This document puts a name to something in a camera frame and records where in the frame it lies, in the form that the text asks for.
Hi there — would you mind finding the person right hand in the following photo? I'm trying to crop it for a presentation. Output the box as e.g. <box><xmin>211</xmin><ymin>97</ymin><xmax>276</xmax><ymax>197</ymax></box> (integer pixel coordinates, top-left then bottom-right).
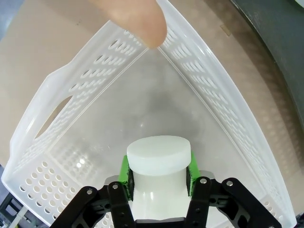
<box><xmin>91</xmin><ymin>0</ymin><xmax>168</xmax><ymax>48</ymax></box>

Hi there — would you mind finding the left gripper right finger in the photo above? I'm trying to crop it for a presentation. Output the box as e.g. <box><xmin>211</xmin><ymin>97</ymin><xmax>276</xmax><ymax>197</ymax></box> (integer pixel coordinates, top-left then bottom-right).
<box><xmin>185</xmin><ymin>152</ymin><xmax>282</xmax><ymax>228</ymax></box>

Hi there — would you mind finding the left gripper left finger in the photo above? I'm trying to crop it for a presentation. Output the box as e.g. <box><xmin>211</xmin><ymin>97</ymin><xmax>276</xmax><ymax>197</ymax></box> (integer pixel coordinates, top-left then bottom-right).
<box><xmin>51</xmin><ymin>155</ymin><xmax>136</xmax><ymax>228</ymax></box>

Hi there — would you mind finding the brown tape patch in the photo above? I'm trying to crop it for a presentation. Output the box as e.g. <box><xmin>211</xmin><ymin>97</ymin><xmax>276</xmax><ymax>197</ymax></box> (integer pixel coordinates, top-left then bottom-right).
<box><xmin>220</xmin><ymin>24</ymin><xmax>233</xmax><ymax>37</ymax></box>

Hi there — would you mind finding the black metal frame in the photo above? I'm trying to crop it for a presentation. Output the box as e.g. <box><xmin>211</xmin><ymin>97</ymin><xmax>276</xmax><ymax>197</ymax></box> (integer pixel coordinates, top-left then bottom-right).
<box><xmin>0</xmin><ymin>190</ymin><xmax>52</xmax><ymax>228</ymax></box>

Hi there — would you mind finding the white perforated plastic basket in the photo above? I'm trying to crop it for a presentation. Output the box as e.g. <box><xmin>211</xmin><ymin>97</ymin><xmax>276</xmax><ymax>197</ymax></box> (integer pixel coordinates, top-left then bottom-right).
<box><xmin>1</xmin><ymin>0</ymin><xmax>299</xmax><ymax>228</ymax></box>

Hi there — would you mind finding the white plastic bottle with cap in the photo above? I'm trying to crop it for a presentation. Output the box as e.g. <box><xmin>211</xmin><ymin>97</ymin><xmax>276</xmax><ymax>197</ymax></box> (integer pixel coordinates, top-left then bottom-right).
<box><xmin>126</xmin><ymin>134</ymin><xmax>192</xmax><ymax>220</ymax></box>

